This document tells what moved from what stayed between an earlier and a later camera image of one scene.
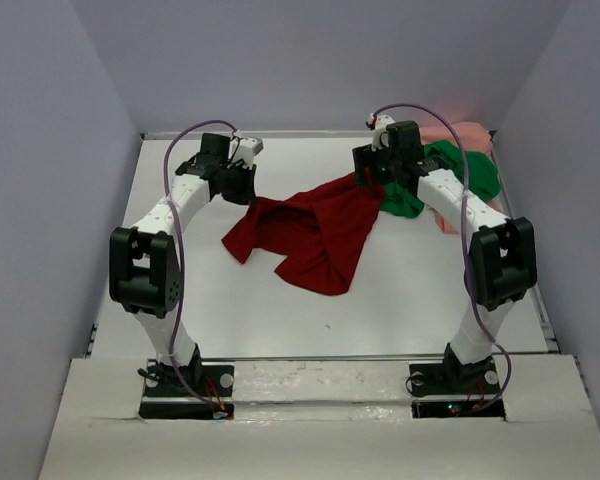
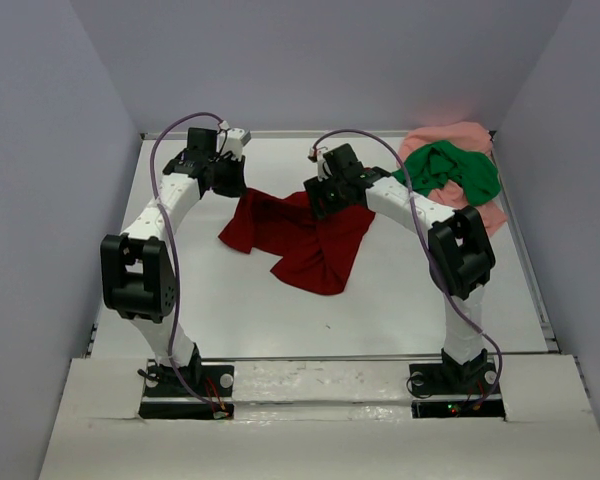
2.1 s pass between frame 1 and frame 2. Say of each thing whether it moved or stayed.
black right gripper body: moved
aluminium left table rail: stayed
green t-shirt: stayed
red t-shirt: stayed
